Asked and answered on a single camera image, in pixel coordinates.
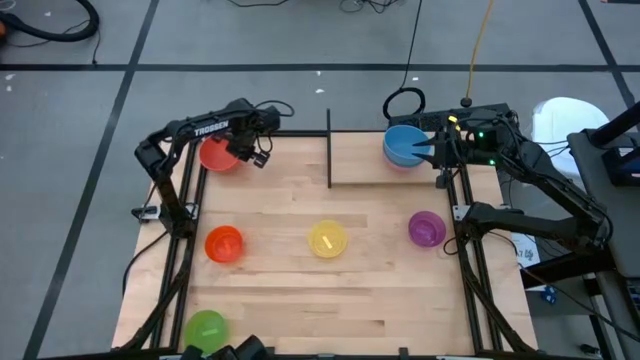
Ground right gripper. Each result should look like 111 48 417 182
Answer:
412 124 471 190

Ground blue large bowl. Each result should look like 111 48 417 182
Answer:
382 124 432 169

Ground red large bowl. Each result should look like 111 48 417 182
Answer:
198 135 242 173

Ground purple translucent small bowl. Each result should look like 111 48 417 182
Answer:
407 209 448 249

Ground orange translucent small bowl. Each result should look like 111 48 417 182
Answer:
204 224 245 264

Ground yellow translucent small bowl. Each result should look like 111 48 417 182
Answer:
307 218 350 260

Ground green translucent small bowl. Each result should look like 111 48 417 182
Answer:
183 308 231 355

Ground black computer box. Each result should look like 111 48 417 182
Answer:
388 103 511 132

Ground white rounded bin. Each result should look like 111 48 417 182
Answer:
530 97 612 174

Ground white paper sheet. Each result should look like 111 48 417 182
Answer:
513 233 542 270

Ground black angular stand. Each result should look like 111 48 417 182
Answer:
589 102 640 187

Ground grey side desk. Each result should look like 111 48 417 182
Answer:
567 128 640 281

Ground black aluminium table frame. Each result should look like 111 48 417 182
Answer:
117 127 539 360

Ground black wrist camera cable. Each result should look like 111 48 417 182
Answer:
253 98 296 120

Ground yellow hanging cable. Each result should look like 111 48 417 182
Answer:
460 0 496 109

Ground black hanging cable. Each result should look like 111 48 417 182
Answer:
382 0 426 121

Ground thick black hose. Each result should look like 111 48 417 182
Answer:
0 0 100 44

